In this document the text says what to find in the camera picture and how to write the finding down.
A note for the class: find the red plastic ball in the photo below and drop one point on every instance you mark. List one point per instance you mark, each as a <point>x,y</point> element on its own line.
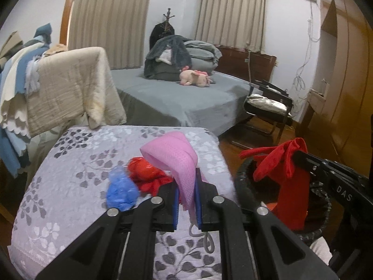
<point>141,170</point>

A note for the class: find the blue and cream cloths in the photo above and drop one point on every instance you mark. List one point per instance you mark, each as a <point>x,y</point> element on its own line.
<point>19,62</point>

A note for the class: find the red cloth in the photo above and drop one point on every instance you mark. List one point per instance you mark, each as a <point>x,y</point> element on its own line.
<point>276,163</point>
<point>152,184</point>

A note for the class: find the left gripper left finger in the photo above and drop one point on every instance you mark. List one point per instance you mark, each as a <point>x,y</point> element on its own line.
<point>119,245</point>

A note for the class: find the wooden wardrobe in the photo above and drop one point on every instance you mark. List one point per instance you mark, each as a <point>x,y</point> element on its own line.
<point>336,119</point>

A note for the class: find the pink mesh cloth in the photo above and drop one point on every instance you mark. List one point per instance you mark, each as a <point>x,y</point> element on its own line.
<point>173,152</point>

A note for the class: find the beige quilt on rack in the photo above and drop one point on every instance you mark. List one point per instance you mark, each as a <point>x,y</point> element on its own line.
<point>74,83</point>

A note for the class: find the pink plush pig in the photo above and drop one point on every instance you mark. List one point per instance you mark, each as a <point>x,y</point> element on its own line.
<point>194,77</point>

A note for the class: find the pile of grey blankets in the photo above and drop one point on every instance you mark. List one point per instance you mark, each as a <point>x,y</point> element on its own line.
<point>170,55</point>

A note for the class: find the wooden headboard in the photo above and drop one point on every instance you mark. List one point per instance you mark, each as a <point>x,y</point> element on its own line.
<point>246,65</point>

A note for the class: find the beige curtain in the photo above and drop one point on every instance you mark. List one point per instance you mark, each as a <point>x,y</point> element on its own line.
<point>233,23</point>
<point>118,26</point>

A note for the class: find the floral grey quilt cover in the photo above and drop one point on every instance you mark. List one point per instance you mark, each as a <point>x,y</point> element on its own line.
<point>68,193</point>

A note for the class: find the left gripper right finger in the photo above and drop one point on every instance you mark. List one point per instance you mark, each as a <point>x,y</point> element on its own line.
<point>254,243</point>

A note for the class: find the black chair with cushion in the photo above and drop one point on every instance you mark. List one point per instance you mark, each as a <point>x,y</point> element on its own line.
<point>270,103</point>

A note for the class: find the right beige curtain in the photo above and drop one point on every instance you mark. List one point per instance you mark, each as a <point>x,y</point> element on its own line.
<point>233,23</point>

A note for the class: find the grey bed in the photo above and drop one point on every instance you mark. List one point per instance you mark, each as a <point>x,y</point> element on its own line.
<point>162,103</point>

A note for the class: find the coat rack with jacket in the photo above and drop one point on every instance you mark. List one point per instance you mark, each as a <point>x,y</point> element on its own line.
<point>162,29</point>

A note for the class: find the blue plastic bag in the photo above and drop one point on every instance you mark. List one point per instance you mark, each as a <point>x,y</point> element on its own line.
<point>122,192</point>

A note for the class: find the left beige curtain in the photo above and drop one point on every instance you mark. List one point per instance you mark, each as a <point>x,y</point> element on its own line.
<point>118,26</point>

